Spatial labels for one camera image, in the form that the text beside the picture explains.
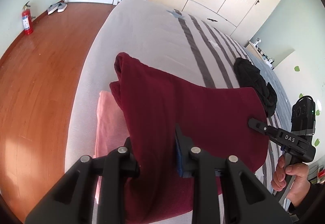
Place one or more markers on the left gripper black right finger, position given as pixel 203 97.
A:
pixel 245 198

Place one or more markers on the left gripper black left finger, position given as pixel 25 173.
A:
pixel 71 199

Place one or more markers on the dark red shirt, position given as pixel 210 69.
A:
pixel 154 103

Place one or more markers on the right forearm black sleeve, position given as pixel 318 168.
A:
pixel 311 209

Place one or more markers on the person's right hand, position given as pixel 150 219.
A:
pixel 293 176

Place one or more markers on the pink folded garment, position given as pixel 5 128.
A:
pixel 111 130

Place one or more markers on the black garment on bed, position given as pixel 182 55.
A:
pixel 249 75

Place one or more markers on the bedside table with items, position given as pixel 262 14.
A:
pixel 259 53

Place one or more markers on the grey white striped bedsheet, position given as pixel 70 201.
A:
pixel 165 39

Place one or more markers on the red fire extinguisher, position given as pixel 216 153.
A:
pixel 27 19

